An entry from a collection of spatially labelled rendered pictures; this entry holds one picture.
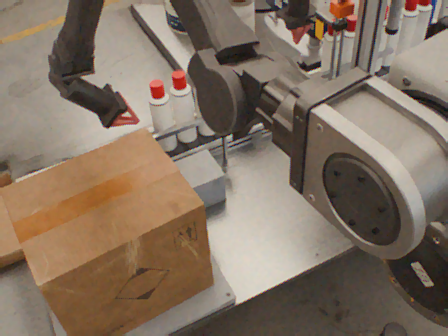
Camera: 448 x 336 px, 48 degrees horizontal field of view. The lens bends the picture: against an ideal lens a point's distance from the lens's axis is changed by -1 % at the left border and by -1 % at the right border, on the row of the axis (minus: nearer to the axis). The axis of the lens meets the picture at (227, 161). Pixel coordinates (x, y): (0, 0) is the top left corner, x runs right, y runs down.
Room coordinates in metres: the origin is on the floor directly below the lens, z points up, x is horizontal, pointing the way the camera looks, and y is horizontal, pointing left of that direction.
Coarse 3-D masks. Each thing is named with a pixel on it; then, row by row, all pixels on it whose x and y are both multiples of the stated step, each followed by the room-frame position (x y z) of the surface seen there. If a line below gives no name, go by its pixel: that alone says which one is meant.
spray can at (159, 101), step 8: (152, 80) 0.97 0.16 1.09; (160, 80) 0.97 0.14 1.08; (152, 88) 0.95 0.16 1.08; (160, 88) 0.95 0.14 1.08; (152, 96) 0.95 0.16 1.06; (160, 96) 0.94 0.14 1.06; (168, 96) 0.96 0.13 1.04; (152, 104) 0.94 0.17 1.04; (160, 104) 0.93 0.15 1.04; (168, 104) 0.95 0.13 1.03; (152, 112) 0.94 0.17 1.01; (160, 112) 0.93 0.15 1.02; (168, 112) 0.94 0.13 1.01; (160, 120) 0.93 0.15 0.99; (168, 120) 0.94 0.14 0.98; (160, 128) 0.93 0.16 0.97; (168, 128) 0.94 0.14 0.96; (160, 144) 0.94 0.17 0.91; (168, 144) 0.94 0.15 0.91; (176, 144) 0.95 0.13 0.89; (168, 152) 0.93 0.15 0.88
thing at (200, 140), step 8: (376, 72) 1.21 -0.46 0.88; (384, 72) 1.21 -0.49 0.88; (176, 136) 0.99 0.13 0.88; (200, 136) 0.99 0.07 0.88; (216, 136) 0.98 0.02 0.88; (184, 144) 0.96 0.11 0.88; (192, 144) 0.96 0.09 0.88; (200, 144) 0.96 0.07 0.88; (176, 152) 0.93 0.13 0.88; (184, 152) 0.94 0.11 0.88
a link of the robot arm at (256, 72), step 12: (240, 60) 0.48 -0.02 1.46; (252, 60) 0.48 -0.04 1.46; (264, 60) 0.48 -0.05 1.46; (276, 60) 0.46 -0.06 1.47; (240, 72) 0.45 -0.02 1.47; (252, 72) 0.43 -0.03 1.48; (264, 72) 0.43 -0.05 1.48; (276, 72) 0.44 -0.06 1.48; (252, 84) 0.42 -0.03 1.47; (264, 84) 0.41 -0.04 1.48; (252, 96) 0.42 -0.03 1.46; (252, 108) 0.41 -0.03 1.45; (252, 120) 0.41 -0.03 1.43; (240, 132) 0.42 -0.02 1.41
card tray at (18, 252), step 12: (0, 180) 0.90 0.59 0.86; (0, 204) 0.84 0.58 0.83; (0, 216) 0.80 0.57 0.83; (0, 228) 0.76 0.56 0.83; (12, 228) 0.76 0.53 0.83; (0, 240) 0.73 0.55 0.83; (12, 240) 0.72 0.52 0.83; (0, 252) 0.69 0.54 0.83; (12, 252) 0.66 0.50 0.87; (0, 264) 0.65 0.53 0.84
